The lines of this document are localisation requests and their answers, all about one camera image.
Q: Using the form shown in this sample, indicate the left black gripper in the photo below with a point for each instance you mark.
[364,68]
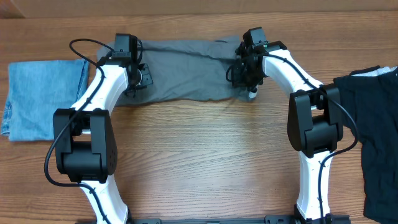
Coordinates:
[147,78]

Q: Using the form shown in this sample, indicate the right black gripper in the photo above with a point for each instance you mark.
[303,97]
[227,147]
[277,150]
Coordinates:
[241,78]

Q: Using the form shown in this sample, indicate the grey shorts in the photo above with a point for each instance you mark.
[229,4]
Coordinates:
[188,70]

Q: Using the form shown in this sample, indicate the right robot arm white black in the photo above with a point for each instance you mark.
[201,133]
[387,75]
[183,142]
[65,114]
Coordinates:
[314,125]

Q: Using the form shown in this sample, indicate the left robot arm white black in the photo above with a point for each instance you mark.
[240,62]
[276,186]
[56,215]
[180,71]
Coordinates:
[85,144]

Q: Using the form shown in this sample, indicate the folded blue denim garment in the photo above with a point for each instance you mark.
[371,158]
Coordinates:
[36,90]

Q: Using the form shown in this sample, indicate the black garment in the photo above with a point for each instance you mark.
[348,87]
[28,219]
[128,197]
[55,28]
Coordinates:
[370,97]

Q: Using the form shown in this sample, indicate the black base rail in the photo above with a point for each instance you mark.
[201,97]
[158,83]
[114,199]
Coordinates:
[268,219]

